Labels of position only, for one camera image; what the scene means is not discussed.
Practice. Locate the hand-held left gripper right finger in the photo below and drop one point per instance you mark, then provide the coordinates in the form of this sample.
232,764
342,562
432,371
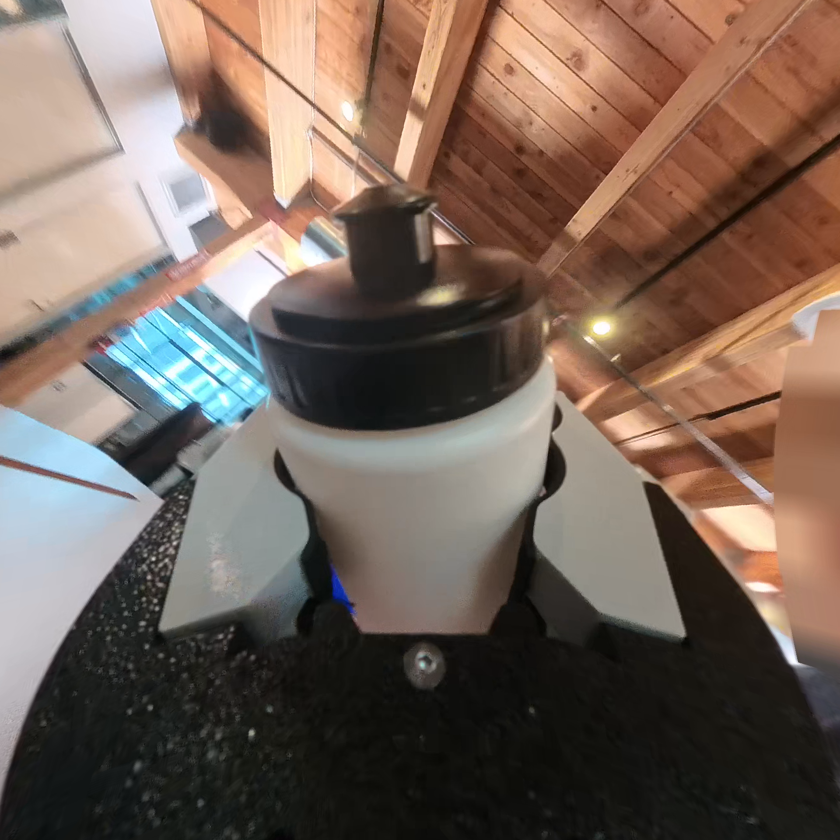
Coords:
604,544

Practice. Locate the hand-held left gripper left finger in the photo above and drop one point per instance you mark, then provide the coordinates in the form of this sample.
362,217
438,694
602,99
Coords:
223,544

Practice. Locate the white bottle black cap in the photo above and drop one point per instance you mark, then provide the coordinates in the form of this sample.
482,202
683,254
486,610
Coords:
413,472

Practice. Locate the black office chair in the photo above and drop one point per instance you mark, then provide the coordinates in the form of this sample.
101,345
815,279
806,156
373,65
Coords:
170,443

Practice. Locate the white door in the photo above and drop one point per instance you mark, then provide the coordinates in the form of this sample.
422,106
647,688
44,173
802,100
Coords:
46,98
72,249

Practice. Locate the wooden post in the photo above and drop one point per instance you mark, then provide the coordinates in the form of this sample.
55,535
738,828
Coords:
131,308

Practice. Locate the wall vent grille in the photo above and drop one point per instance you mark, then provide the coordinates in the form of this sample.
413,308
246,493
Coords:
186,191

